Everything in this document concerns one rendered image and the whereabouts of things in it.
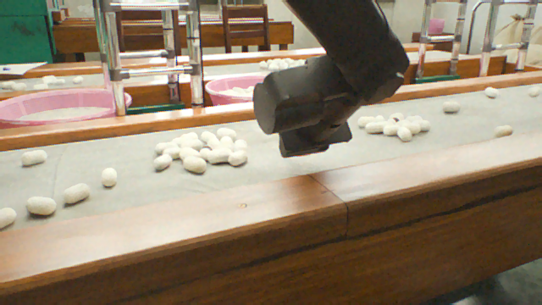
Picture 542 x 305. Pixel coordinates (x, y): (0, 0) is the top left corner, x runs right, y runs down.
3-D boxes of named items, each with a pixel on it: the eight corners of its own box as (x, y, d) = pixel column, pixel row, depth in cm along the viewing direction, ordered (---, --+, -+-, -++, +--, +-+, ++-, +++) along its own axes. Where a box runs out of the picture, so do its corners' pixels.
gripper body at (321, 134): (267, 112, 56) (284, 84, 49) (333, 102, 60) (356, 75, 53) (281, 156, 54) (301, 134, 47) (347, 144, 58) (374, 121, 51)
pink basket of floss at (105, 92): (161, 135, 96) (157, 94, 92) (66, 180, 73) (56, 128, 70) (74, 122, 106) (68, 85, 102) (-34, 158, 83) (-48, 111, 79)
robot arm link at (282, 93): (413, 73, 39) (372, 6, 42) (307, 94, 35) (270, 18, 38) (359, 136, 49) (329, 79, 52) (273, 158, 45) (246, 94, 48)
